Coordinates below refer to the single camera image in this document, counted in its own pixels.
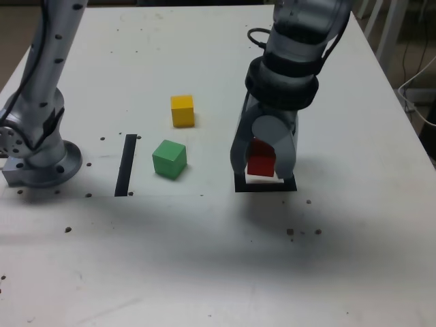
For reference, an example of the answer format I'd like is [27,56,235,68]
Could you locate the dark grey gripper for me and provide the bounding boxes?
[230,92,301,181]

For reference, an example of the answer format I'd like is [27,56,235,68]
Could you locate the red cube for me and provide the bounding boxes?
[247,138,276,178]

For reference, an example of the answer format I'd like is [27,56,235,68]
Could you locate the yellow cube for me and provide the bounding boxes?
[170,95,196,129]

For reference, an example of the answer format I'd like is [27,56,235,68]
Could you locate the green cube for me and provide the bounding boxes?
[151,139,188,182]

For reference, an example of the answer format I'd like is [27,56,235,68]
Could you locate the black tape square outline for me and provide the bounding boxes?
[233,172,298,193]

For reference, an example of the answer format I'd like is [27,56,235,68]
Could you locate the black tape strip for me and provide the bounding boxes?
[114,134,138,198]

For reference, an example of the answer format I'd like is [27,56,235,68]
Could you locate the white furniture legs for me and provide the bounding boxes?
[356,0,409,69]

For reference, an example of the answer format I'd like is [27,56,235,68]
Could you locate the white box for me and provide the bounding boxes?
[405,89,436,105]

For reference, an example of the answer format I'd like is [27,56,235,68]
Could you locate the black cable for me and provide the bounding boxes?
[401,42,427,84]

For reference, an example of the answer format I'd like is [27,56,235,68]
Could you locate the white cable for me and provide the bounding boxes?
[397,56,436,127]

